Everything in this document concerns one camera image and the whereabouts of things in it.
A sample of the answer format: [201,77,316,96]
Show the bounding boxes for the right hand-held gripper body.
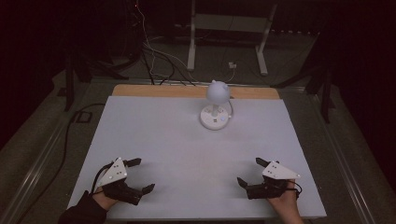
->
[247,160,302,201]

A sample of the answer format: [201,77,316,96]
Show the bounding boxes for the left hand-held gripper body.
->
[97,157,145,206]

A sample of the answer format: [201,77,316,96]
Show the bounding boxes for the white round desk lamp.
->
[199,79,233,132]

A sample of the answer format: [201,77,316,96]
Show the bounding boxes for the person's left hand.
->
[92,186,120,212]

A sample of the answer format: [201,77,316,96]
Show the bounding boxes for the person's right hand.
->
[266,179,302,217]

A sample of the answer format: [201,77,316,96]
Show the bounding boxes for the white table mat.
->
[66,95,328,219]

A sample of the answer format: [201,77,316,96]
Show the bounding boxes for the black metal stand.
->
[270,60,337,124]
[60,46,130,113]

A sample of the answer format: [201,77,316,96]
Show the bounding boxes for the white metal stand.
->
[186,0,279,77]

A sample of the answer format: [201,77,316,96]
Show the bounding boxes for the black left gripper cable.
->
[91,161,115,196]

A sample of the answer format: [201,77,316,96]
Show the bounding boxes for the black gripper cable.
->
[91,161,115,196]
[287,179,304,201]

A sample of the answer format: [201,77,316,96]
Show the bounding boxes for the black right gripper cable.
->
[287,179,304,201]

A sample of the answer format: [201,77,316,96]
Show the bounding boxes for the long black floor cable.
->
[15,103,106,224]

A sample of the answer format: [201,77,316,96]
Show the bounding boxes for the metal floor rail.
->
[0,120,74,224]
[306,92,376,224]

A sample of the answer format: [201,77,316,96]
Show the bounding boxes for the black floor cable bundle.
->
[139,43,197,87]

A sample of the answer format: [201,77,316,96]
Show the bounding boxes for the white floor cable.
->
[135,0,200,83]

